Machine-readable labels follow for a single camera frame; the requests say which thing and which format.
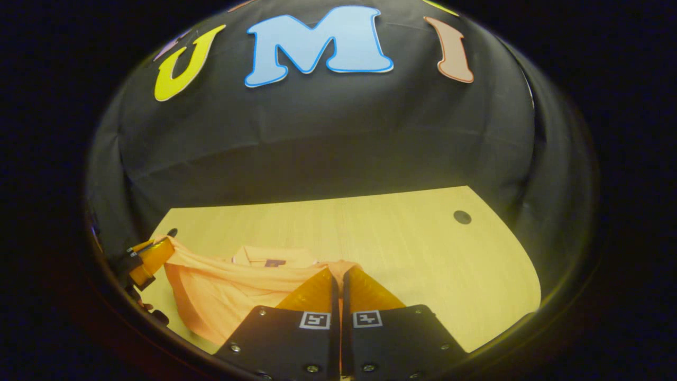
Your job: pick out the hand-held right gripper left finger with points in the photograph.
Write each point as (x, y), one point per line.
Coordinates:
(296, 349)

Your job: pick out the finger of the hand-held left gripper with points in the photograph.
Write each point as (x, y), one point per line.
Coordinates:
(153, 260)

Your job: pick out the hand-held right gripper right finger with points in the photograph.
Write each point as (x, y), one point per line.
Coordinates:
(391, 349)

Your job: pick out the orange T-shirt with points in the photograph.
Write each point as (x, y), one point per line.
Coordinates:
(222, 296)

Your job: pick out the black backdrop cloth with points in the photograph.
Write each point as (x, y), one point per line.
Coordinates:
(317, 132)

